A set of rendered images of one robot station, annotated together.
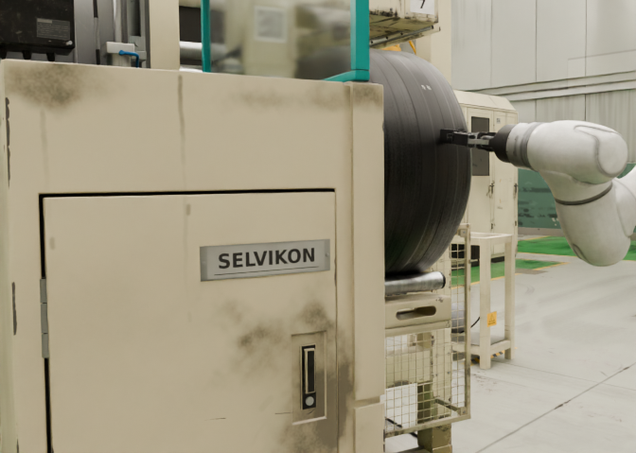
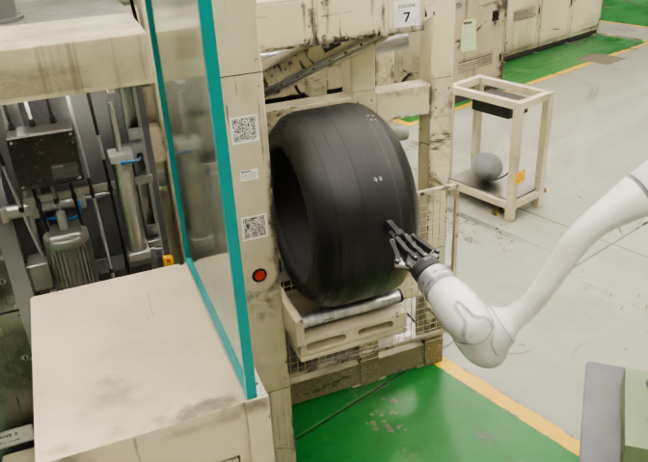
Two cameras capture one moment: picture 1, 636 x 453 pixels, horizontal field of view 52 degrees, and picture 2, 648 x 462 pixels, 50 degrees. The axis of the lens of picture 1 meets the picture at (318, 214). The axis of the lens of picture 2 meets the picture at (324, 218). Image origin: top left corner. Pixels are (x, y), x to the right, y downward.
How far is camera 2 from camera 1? 102 cm
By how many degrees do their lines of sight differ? 25
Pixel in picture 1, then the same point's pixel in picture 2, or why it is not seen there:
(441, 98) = (391, 187)
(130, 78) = (105, 449)
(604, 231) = (480, 358)
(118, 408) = not seen: outside the picture
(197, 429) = not seen: outside the picture
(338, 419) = not seen: outside the picture
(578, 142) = (453, 320)
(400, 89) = (353, 188)
